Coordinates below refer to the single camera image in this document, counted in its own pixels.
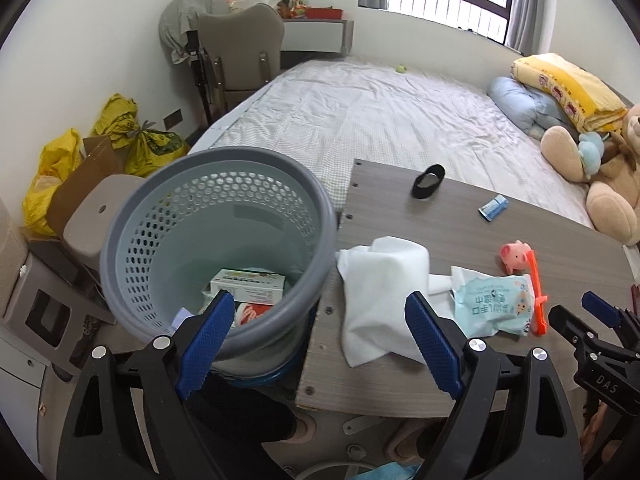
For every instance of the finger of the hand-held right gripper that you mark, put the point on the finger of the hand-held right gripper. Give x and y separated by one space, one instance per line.
600 305
585 335

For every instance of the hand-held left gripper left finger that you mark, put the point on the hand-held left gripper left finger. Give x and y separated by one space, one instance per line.
205 345

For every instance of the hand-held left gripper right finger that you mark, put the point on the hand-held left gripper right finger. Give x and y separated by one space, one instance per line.
432 345

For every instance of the printed paper leaflet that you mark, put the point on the printed paper leaflet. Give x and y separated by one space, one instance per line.
181 319

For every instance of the red white paper cup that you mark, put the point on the red white paper cup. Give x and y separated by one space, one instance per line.
252 312

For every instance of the white cloth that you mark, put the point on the white cloth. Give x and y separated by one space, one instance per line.
380 300

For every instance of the light blue wet wipes packet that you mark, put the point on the light blue wet wipes packet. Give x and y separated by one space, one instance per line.
492 300

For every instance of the white green medicine box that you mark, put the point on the white green medicine box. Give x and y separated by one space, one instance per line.
250 285

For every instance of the grey perforated plastic basket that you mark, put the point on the grey perforated plastic basket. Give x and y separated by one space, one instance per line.
130 240

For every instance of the blue white medicine sachet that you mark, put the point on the blue white medicine sachet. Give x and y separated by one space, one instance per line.
495 206

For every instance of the orange plastic clip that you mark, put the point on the orange plastic clip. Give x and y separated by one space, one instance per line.
539 300

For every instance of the white blue-rimmed bucket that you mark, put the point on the white blue-rimmed bucket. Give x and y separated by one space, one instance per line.
270 377

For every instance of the pink pig toy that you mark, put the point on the pink pig toy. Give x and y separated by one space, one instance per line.
515 255

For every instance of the beige teddy bear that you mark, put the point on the beige teddy bear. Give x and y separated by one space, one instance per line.
612 200

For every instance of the light blue cloth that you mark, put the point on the light blue cloth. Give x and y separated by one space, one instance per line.
385 472

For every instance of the light blue plush toy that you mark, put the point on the light blue plush toy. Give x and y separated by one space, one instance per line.
590 152

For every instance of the grey white cabinet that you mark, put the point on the grey white cabinet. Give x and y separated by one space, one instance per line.
50 310

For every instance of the grey plastic stool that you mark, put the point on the grey plastic stool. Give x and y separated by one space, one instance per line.
95 220

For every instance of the yellow green printed bag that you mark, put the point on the yellow green printed bag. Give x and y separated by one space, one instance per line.
155 152

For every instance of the brown cardboard box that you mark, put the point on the brown cardboard box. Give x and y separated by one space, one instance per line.
80 185

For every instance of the beige storage box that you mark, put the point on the beige storage box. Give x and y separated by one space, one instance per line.
12 260

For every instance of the light blue pillow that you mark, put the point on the light blue pillow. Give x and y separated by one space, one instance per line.
515 97

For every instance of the large yellow plastic bag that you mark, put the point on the large yellow plastic bag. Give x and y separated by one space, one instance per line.
50 175

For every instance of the yellow folded blanket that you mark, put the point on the yellow folded blanket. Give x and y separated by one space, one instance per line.
565 77

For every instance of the bed with checked sheet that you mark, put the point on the bed with checked sheet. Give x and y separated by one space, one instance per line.
375 115

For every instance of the grey upholstered chair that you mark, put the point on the grey upholstered chair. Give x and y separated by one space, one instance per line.
240 40

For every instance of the grey garment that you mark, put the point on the grey garment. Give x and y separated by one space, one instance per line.
175 20

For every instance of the white plastic bag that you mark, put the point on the white plastic bag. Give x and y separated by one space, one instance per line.
245 2

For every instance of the red box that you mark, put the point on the red box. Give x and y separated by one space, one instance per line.
324 13

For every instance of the box of toy figurines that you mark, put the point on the box of toy figurines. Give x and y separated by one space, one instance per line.
290 6

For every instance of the dark wall socket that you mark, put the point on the dark wall socket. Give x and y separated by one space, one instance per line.
173 119

